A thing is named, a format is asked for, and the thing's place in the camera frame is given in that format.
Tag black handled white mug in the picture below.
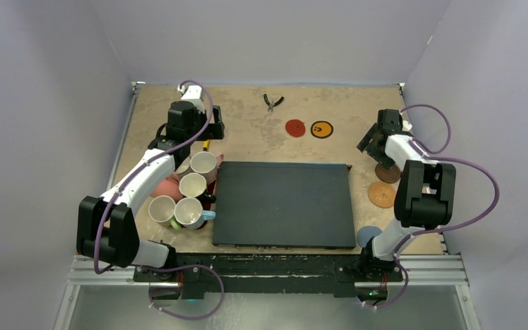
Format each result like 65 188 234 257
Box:
179 173 217 204

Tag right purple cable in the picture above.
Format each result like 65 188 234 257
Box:
360 104 501 311

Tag pink handled white mug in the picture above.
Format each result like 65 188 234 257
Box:
190 151 224 185

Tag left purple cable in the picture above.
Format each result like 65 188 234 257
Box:
92 80 227 321

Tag salmon pink mug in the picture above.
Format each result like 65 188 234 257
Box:
150 178 184 202

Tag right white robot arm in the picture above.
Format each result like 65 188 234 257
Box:
354 109 456 280

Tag dark brown wooden coaster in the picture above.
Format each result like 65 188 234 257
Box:
375 164 402 184

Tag blue grey coaster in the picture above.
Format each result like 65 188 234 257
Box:
356 225 382 248

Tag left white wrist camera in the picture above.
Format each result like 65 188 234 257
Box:
177 85 205 113

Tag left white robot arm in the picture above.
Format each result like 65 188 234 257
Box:
76 100 225 281

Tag black pliers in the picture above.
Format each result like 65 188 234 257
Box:
263 93 285 112

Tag orange smiley coaster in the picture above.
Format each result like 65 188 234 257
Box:
310 120 334 139

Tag grey white mug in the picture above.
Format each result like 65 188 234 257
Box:
175 164 193 177

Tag purple cable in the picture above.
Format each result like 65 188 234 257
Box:
92 80 227 321
360 104 501 311

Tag green handled white mug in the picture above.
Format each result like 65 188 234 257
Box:
148 195 182 230

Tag dark rectangular board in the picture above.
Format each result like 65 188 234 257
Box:
212 161 357 250

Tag red apple coaster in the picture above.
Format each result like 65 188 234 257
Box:
285 119 306 138

